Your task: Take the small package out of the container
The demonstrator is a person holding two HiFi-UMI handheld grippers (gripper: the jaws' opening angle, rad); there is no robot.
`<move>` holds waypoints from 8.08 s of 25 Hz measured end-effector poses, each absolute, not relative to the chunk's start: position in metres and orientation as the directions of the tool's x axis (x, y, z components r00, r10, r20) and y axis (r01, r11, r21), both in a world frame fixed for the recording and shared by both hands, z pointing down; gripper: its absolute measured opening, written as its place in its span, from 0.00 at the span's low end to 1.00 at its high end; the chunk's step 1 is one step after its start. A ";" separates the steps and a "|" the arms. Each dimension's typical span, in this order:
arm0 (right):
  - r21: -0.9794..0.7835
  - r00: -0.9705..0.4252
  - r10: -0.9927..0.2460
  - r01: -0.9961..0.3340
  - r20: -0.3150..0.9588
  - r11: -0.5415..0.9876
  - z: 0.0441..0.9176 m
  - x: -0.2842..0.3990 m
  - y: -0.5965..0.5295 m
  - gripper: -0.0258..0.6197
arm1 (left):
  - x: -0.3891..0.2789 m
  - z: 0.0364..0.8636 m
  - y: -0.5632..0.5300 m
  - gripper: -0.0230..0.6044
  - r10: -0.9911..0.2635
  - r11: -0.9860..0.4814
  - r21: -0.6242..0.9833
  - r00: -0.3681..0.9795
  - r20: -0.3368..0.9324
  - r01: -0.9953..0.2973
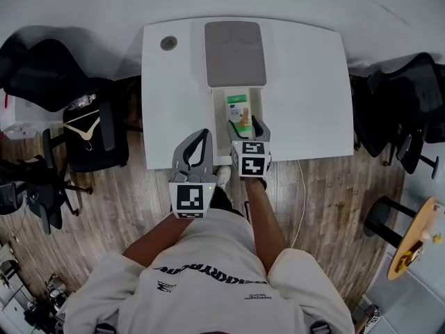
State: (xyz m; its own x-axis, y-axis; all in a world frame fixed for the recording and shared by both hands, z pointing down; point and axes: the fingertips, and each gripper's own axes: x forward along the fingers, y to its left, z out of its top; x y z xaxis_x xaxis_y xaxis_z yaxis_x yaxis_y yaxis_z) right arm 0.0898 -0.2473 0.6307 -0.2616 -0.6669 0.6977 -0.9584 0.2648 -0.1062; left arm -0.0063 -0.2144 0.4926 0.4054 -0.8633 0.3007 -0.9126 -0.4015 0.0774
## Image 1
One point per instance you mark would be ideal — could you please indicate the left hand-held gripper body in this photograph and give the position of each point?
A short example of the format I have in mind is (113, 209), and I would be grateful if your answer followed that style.
(190, 197)

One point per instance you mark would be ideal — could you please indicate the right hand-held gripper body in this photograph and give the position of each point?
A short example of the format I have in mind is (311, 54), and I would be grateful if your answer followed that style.
(251, 160)

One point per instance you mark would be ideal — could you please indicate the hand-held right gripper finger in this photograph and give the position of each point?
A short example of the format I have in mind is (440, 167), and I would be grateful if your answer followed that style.
(261, 129)
(233, 131)

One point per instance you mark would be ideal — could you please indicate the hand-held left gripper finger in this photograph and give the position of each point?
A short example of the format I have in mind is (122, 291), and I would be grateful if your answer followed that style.
(208, 151)
(180, 151)

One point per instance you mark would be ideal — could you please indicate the small green white package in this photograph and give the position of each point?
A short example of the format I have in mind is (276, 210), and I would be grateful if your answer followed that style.
(237, 108)

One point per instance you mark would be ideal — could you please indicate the white container with grey lid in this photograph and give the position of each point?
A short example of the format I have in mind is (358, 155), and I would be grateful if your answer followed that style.
(233, 54)

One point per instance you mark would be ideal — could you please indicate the person's left forearm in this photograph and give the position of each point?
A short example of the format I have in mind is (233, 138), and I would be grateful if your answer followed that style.
(160, 240)

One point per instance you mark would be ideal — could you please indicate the person's right forearm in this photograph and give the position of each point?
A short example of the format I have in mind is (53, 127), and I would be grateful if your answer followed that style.
(264, 221)

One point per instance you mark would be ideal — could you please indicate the person's white shoe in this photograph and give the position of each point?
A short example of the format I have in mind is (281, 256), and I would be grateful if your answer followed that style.
(223, 176)

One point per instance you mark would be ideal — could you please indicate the person's black trousers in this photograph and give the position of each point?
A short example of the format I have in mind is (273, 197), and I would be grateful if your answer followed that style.
(220, 200)

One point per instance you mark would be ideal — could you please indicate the person's white printed t-shirt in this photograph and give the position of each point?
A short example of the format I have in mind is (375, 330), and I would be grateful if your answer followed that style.
(208, 284)

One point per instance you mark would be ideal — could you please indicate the wooden clothes hanger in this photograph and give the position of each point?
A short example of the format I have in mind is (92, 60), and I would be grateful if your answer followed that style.
(83, 127)

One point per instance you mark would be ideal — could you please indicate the clear plastic bottle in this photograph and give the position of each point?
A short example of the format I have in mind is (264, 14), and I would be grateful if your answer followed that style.
(81, 102)

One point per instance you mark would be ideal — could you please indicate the black office chair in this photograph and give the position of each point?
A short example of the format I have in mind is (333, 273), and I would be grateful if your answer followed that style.
(377, 117)
(41, 75)
(427, 92)
(38, 190)

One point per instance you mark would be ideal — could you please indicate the black stool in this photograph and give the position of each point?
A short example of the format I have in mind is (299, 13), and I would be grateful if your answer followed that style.
(382, 218)

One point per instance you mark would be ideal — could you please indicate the round wooden table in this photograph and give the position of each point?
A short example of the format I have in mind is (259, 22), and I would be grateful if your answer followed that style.
(413, 235)

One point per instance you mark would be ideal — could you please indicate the brown yellow box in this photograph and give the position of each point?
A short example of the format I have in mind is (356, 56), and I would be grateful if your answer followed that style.
(410, 254)

